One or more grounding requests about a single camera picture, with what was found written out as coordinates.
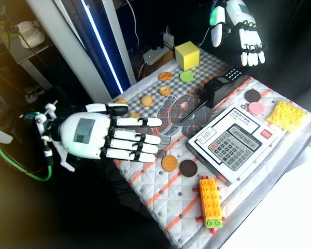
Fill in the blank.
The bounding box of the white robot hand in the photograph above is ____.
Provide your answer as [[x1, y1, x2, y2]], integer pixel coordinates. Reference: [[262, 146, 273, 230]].
[[209, 0, 267, 67], [59, 102, 163, 163]]

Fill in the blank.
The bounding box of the large black toy phone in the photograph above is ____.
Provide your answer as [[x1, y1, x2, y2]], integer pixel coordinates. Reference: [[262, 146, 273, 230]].
[[180, 66, 250, 123]]

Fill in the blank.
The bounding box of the white calculator box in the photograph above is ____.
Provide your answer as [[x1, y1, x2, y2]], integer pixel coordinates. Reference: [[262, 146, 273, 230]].
[[186, 103, 286, 187]]

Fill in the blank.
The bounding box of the black and white sneaker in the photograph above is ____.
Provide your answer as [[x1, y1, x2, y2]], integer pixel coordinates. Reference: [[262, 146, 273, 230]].
[[24, 85, 46, 104]]

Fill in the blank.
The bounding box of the yellow foam cube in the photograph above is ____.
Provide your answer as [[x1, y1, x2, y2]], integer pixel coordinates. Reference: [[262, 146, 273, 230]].
[[174, 40, 201, 72]]

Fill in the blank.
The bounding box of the plain round biscuit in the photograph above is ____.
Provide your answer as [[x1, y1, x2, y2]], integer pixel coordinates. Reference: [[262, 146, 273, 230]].
[[140, 94, 154, 107]]

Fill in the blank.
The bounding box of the dark brown sandwich cookie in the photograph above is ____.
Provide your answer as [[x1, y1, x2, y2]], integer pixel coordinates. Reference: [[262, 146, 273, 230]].
[[244, 89, 262, 103], [179, 159, 199, 178]]

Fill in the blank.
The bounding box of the green sandwich cookie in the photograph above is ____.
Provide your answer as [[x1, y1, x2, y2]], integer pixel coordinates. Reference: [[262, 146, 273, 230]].
[[179, 71, 194, 83]]

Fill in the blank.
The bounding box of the orange round sandwich cookie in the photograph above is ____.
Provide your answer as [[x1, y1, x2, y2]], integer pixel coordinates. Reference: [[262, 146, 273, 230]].
[[161, 155, 179, 172]]

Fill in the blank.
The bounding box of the pink sandwich cookie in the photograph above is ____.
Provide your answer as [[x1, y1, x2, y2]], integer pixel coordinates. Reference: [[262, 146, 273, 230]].
[[248, 101, 265, 116]]

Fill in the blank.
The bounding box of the white power strip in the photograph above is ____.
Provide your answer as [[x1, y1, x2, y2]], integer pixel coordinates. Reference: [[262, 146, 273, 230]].
[[142, 46, 172, 66]]

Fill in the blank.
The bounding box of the grey shelf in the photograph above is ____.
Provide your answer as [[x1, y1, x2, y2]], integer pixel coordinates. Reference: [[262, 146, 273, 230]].
[[9, 43, 55, 90]]

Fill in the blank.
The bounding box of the bag of yellow beads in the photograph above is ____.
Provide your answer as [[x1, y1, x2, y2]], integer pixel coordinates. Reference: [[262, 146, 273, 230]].
[[265, 100, 311, 133]]

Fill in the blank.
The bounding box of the grey quilt with bear print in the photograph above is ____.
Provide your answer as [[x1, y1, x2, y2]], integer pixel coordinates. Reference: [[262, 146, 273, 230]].
[[110, 46, 311, 248]]

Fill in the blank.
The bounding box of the white shoe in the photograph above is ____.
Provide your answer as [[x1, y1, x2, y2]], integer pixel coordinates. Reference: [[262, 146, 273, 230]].
[[17, 20, 46, 49]]

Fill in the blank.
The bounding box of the orange toy brick stack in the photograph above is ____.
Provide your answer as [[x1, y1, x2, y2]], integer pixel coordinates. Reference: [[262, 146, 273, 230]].
[[192, 176, 226, 236]]

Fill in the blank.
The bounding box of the white post with blue light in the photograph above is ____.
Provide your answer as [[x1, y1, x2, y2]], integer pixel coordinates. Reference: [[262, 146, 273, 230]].
[[25, 0, 137, 103]]

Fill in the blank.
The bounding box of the white cable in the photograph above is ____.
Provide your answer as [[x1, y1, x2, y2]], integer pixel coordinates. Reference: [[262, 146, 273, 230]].
[[125, 0, 141, 46]]

